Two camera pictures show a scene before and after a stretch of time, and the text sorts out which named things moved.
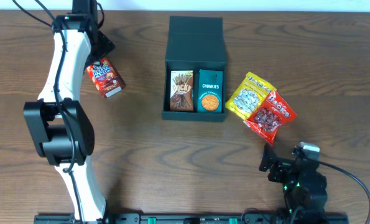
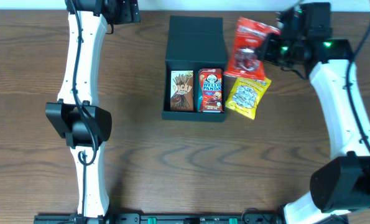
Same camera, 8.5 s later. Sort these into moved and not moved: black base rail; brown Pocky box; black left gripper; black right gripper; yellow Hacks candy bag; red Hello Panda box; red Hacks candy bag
Moved: black left gripper; black right gripper; red Hello Panda box; red Hacks candy bag
Not moved: black base rail; brown Pocky box; yellow Hacks candy bag
